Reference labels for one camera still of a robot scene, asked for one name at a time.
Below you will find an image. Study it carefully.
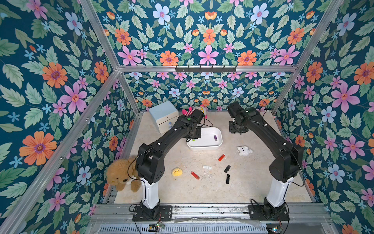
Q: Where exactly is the white usb drive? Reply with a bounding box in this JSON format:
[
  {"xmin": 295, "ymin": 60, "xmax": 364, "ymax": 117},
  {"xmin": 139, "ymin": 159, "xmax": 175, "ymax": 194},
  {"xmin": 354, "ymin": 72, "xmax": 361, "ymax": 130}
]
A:
[{"xmin": 203, "ymin": 165, "xmax": 212, "ymax": 170}]

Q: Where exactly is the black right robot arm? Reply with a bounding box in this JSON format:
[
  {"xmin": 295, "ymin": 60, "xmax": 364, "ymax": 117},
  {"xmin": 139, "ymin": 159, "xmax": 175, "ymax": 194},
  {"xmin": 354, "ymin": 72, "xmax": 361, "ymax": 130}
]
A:
[{"xmin": 227, "ymin": 102, "xmax": 304, "ymax": 210}]

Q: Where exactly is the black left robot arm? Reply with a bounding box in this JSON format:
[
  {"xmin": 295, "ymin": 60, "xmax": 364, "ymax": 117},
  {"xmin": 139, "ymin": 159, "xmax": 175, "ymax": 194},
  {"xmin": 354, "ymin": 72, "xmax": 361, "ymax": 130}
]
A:
[{"xmin": 135, "ymin": 109, "xmax": 205, "ymax": 211}]

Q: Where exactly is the white storage box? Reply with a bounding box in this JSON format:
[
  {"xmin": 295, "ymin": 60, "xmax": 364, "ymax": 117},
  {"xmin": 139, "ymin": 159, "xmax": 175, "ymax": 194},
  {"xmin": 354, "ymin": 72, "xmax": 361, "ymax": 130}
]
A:
[{"xmin": 187, "ymin": 127, "xmax": 223, "ymax": 151}]

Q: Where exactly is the red rectangular usb drive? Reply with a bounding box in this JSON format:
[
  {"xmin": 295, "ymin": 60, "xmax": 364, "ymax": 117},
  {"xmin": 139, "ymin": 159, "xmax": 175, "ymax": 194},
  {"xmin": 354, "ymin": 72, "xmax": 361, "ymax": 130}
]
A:
[{"xmin": 218, "ymin": 154, "xmax": 226, "ymax": 161}]

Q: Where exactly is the pink striped plush toy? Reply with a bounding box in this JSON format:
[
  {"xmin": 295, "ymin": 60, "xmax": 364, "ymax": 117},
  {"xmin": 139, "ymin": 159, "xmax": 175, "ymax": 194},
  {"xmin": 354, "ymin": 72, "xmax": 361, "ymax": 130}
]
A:
[{"xmin": 182, "ymin": 105, "xmax": 208, "ymax": 119}]

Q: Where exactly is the small white plush toy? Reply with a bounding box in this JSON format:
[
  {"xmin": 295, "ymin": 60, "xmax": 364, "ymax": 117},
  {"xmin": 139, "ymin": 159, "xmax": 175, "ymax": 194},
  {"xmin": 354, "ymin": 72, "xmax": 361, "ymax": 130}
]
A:
[{"xmin": 237, "ymin": 146, "xmax": 253, "ymax": 157}]

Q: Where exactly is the light blue mini drawer cabinet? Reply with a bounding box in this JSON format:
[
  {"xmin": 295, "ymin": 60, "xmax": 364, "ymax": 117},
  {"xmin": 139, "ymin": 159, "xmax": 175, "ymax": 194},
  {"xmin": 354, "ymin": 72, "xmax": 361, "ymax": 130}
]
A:
[{"xmin": 149, "ymin": 101, "xmax": 179, "ymax": 134}]

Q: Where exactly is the yellow plush chick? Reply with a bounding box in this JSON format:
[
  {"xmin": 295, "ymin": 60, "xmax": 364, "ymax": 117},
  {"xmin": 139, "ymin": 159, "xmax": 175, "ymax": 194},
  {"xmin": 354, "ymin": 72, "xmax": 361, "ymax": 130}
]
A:
[{"xmin": 171, "ymin": 168, "xmax": 183, "ymax": 177}]

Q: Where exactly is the brown teddy bear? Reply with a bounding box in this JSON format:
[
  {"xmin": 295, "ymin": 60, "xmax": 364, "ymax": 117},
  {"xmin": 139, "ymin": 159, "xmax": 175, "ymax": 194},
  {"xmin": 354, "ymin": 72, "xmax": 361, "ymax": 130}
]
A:
[{"xmin": 107, "ymin": 158, "xmax": 142, "ymax": 193}]

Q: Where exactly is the black hook rail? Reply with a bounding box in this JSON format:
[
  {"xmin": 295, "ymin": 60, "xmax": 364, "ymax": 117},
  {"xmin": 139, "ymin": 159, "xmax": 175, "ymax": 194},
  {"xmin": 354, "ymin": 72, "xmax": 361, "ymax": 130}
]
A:
[{"xmin": 175, "ymin": 65, "xmax": 237, "ymax": 73}]

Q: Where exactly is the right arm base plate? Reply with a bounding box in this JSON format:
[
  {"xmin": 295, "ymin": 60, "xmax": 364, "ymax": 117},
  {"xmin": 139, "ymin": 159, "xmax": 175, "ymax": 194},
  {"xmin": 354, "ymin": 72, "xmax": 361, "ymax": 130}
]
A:
[{"xmin": 248, "ymin": 204, "xmax": 289, "ymax": 221}]

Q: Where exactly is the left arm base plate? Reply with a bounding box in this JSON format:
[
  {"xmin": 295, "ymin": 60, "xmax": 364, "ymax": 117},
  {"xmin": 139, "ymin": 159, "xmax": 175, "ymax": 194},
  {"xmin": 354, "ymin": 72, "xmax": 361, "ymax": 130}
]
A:
[{"xmin": 132, "ymin": 204, "xmax": 173, "ymax": 222}]

